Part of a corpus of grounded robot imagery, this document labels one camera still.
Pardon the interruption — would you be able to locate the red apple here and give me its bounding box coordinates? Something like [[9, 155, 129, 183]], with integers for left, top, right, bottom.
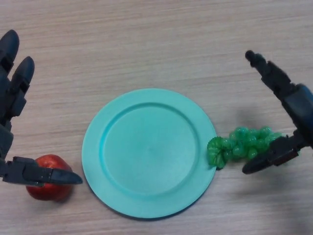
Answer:
[[26, 154, 73, 203]]

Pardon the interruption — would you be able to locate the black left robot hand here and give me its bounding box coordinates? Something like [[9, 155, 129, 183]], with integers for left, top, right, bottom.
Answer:
[[0, 29, 83, 188]]

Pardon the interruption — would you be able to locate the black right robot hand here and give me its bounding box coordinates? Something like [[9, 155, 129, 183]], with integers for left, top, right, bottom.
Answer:
[[241, 50, 313, 175]]

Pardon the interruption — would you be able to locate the green round plate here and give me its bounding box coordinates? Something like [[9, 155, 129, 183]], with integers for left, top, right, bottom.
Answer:
[[82, 88, 217, 218]]

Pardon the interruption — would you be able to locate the green grape bunch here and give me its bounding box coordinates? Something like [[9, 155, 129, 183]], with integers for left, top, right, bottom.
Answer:
[[207, 126, 282, 170]]

